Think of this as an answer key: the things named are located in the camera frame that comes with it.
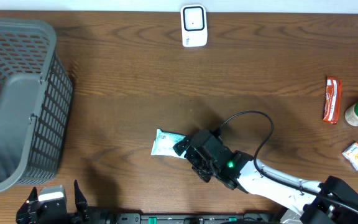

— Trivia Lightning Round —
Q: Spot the orange snack box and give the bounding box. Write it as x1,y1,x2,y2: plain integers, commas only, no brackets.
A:
342,142,358,171

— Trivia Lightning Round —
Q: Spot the black mounting rail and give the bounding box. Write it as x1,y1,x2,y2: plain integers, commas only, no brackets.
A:
89,207,278,224

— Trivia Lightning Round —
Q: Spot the teal wet wipes pack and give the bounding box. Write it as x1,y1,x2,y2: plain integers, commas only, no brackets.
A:
151,129,185,159

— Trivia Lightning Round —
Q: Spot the white barcode scanner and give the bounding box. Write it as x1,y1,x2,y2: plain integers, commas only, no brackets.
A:
180,4,208,47

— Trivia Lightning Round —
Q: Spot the grey plastic basket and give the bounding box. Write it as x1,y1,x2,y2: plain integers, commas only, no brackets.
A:
0,18,73,192

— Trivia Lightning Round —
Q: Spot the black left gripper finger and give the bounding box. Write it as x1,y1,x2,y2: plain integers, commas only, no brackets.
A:
74,180,88,215
16,187,38,224

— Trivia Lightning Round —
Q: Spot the red snack packet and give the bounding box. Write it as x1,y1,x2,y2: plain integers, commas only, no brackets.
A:
323,76,342,124

